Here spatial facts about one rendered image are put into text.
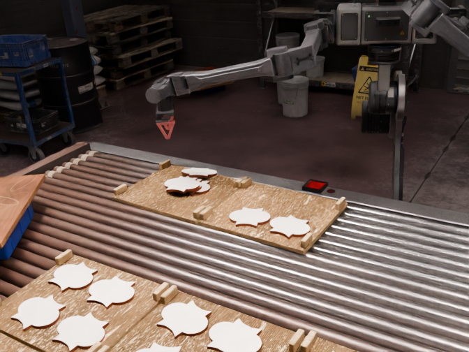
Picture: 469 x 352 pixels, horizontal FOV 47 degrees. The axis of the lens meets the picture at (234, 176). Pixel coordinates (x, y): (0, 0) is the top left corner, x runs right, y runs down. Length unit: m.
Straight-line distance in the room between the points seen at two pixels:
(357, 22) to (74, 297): 1.51
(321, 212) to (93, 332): 0.87
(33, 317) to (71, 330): 0.13
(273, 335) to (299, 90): 4.32
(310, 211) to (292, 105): 3.73
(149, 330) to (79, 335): 0.18
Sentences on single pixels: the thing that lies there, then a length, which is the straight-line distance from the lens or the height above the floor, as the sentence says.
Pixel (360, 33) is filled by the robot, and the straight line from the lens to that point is 2.34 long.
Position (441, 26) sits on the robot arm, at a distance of 1.85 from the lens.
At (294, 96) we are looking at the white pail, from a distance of 5.56.
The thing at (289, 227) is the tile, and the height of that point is 0.95.
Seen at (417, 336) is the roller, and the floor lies 0.91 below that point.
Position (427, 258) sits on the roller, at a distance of 1.75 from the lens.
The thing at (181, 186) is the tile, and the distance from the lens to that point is 2.07.
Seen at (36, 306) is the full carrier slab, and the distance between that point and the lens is 1.63.
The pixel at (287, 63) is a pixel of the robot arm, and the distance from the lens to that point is 1.82.
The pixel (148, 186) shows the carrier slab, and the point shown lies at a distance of 2.19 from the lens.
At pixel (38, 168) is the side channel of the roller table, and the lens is 2.53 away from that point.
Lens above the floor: 1.87
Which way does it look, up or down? 25 degrees down
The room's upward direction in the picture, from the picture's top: 4 degrees counter-clockwise
